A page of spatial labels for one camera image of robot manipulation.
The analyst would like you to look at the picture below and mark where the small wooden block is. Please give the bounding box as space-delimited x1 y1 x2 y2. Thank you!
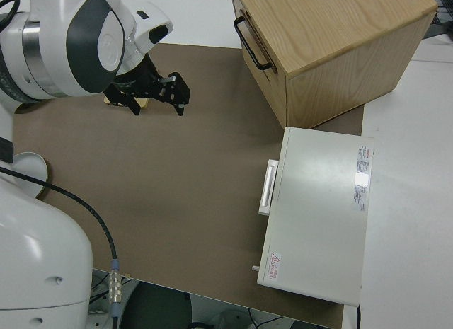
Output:
103 96 149 110

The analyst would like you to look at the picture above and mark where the brown table mat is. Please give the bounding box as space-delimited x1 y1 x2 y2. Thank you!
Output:
12 42 366 329

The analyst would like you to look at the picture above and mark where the cream toaster door handle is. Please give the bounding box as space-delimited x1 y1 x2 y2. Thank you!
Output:
258 159 280 216

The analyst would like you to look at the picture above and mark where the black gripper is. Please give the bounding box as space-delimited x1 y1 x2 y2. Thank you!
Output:
103 71 192 117

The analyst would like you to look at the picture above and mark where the black wire mesh frame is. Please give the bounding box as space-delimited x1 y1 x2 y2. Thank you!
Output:
423 0 453 43

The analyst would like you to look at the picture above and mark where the black cabinet handle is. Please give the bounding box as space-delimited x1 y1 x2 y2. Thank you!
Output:
233 16 274 71

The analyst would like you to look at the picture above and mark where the light wooden cabinet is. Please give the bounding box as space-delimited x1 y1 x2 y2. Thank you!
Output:
229 0 439 130

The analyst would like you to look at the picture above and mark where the gray plate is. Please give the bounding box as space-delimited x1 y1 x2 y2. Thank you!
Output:
13 151 53 201

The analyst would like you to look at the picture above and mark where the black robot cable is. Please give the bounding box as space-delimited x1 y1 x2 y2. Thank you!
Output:
0 166 123 323

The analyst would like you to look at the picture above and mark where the cream toaster oven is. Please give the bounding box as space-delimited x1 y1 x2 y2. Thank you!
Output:
256 126 375 307

